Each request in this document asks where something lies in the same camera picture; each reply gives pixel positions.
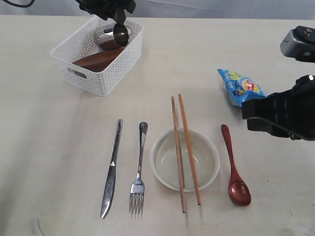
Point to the stainless steel table knife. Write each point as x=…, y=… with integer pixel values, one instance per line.
x=109, y=188

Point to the stainless steel fork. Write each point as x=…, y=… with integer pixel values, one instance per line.
x=137, y=190

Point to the brown wooden chopstick front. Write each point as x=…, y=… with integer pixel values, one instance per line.
x=189, y=148

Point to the brown wooden chopstick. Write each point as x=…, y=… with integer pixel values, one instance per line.
x=178, y=155
x=189, y=148

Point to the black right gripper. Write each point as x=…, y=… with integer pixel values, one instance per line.
x=287, y=114

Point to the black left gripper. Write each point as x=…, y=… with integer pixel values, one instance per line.
x=113, y=9

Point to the shiny metal cup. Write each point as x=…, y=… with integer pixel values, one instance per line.
x=112, y=36

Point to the floral ceramic bowl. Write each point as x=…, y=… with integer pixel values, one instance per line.
x=164, y=160

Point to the dark spoon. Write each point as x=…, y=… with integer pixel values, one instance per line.
x=237, y=189

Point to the blue snack chip bag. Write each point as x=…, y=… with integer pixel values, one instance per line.
x=239, y=88

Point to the brown wooden plate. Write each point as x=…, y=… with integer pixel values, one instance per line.
x=99, y=61

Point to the white woven plastic basket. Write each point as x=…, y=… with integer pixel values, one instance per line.
x=81, y=44

